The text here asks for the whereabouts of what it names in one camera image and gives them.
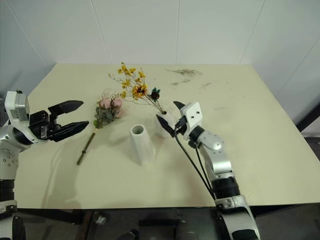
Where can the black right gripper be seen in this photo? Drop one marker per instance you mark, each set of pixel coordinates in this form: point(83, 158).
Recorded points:
point(181, 126)

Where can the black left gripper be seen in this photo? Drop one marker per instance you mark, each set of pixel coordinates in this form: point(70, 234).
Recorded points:
point(40, 125)

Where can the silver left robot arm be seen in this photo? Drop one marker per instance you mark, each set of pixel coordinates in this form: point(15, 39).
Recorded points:
point(7, 150)

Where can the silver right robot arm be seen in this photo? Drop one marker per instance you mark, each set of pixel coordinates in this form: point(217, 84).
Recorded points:
point(217, 160)

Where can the yellow dried flower bouquet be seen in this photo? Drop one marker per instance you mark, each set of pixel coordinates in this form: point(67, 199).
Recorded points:
point(136, 87)

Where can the round textured white vase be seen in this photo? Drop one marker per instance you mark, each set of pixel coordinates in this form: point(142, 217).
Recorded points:
point(171, 111)

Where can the short dried twig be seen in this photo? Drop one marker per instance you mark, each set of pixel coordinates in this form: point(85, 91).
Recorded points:
point(180, 82)

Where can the pink rose bouquet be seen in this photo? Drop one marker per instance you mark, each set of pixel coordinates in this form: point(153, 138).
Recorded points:
point(108, 111)

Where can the tall smooth white vase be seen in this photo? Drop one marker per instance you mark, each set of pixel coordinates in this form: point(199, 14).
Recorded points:
point(141, 145)

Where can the long dried twig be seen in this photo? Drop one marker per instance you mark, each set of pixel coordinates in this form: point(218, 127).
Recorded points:
point(185, 71)

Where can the rusty metal bar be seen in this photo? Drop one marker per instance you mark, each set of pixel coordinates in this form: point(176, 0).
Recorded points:
point(87, 225)

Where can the small dark rounded shape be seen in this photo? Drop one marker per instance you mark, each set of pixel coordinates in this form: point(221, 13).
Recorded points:
point(127, 236)

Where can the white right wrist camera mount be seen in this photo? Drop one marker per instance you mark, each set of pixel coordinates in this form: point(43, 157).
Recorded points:
point(192, 115)

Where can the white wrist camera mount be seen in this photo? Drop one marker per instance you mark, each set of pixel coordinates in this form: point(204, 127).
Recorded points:
point(17, 106)
point(192, 115)

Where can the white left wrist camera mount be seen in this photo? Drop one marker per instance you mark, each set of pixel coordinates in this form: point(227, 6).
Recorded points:
point(17, 106)

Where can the dark furniture frame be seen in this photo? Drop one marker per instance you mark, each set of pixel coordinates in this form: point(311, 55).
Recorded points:
point(310, 120)

